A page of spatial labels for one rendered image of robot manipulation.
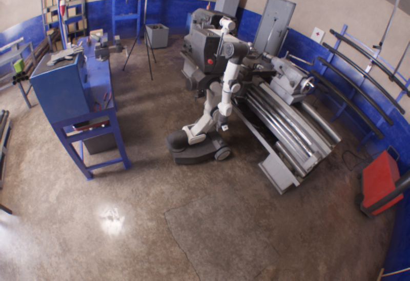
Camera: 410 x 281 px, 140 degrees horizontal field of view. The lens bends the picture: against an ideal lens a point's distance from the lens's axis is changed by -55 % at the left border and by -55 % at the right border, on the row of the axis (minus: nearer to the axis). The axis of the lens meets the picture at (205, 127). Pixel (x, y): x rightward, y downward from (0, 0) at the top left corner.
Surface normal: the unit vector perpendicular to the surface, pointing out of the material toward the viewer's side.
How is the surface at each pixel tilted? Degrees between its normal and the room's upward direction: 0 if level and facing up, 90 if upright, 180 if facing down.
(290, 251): 0
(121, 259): 0
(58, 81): 90
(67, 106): 90
